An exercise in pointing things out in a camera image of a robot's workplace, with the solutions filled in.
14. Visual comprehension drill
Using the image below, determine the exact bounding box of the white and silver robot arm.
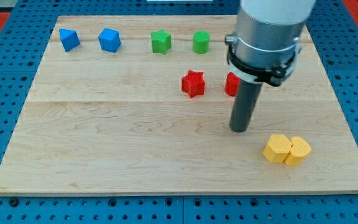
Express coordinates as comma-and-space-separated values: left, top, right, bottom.
225, 0, 316, 86

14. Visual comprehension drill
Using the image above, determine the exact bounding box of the wooden board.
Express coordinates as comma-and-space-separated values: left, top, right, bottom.
0, 16, 358, 197

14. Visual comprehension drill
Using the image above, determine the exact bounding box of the red star block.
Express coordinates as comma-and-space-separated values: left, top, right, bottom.
181, 70, 206, 98

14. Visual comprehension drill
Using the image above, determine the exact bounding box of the red cylinder block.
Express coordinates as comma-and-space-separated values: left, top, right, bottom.
224, 72, 240, 96

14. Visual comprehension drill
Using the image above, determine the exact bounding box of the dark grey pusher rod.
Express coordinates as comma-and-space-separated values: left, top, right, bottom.
229, 80, 262, 133

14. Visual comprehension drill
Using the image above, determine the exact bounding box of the green star block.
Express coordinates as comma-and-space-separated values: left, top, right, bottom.
151, 29, 172, 54

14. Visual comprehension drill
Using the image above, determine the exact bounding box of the green cylinder block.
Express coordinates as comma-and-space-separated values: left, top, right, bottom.
192, 30, 210, 54

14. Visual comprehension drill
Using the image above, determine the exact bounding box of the blue cube block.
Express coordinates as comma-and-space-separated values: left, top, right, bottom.
98, 28, 121, 53

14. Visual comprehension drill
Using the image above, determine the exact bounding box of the yellow hexagon block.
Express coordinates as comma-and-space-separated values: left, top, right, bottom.
262, 134, 291, 163

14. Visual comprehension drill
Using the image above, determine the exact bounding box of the yellow heart block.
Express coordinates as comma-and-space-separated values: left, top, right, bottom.
284, 136, 311, 166

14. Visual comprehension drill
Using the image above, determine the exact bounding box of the blue triangular block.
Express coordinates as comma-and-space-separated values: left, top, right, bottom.
59, 29, 80, 52

